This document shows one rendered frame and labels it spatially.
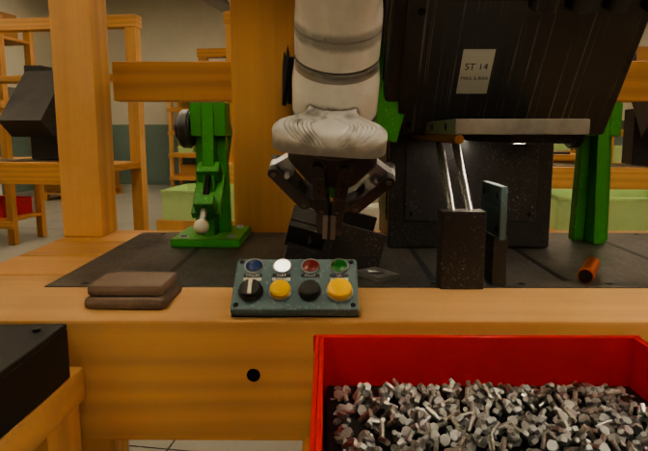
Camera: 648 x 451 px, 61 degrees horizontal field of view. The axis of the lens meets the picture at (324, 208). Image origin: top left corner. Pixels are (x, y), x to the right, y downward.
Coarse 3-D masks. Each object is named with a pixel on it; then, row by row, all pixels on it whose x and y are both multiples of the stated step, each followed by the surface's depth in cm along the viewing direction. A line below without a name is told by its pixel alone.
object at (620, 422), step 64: (320, 384) 43; (384, 384) 51; (448, 384) 54; (512, 384) 54; (576, 384) 51; (640, 384) 52; (320, 448) 34; (384, 448) 43; (448, 448) 40; (512, 448) 43; (576, 448) 41; (640, 448) 42
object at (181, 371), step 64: (0, 320) 64; (64, 320) 64; (128, 320) 64; (192, 320) 64; (256, 320) 64; (320, 320) 64; (384, 320) 64; (448, 320) 64; (512, 320) 64; (576, 320) 64; (640, 320) 64; (128, 384) 65; (192, 384) 65; (256, 384) 65
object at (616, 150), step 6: (642, 48) 713; (642, 54) 714; (636, 60) 716; (642, 60) 715; (624, 102) 717; (612, 138) 726; (612, 144) 727; (612, 150) 728; (618, 150) 731; (612, 156) 729; (618, 156) 732; (612, 162) 735; (618, 162) 733
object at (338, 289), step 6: (330, 282) 65; (336, 282) 65; (342, 282) 65; (348, 282) 65; (330, 288) 64; (336, 288) 64; (342, 288) 64; (348, 288) 64; (330, 294) 64; (336, 294) 64; (342, 294) 64; (348, 294) 64
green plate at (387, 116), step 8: (384, 96) 84; (384, 104) 84; (392, 104) 84; (384, 112) 84; (392, 112) 84; (376, 120) 84; (384, 120) 84; (392, 120) 84; (400, 120) 84; (392, 128) 84; (392, 136) 85
